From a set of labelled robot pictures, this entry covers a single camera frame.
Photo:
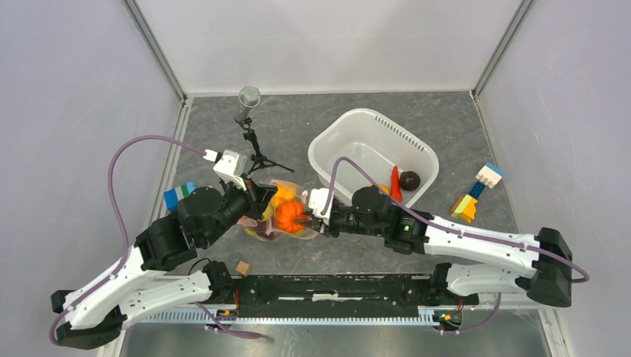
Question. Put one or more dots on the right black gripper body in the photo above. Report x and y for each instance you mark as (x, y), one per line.
(342, 220)

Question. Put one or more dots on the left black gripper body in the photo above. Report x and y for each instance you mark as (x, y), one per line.
(247, 202)

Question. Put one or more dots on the orange yellow bell pepper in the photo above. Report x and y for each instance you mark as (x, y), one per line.
(282, 195)

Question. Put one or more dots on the clear zip top bag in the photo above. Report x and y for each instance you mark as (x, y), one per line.
(269, 216)

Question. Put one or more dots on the orange toy pumpkin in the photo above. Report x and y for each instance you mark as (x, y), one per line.
(289, 217)

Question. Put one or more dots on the red toy chili pepper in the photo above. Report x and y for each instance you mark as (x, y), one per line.
(394, 189)

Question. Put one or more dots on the white plastic basin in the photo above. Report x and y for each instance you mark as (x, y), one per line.
(376, 144)

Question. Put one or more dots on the yellow toy bananas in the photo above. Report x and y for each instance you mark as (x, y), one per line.
(261, 233)

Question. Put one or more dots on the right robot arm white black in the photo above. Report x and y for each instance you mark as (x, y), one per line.
(536, 265)

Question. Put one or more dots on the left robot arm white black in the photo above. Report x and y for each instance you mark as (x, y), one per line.
(133, 290)

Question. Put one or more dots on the small wooden cube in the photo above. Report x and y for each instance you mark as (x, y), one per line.
(243, 268)

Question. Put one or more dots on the blue green toy block stack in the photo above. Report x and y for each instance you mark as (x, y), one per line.
(176, 194)

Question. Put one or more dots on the silver microphone on tripod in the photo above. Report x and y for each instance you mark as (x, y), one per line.
(249, 97)

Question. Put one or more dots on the white blue yellow block stack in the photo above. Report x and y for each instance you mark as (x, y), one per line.
(487, 177)

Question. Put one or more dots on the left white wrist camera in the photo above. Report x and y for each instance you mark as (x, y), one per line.
(229, 166)

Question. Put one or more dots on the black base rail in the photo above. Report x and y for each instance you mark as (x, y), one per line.
(335, 296)

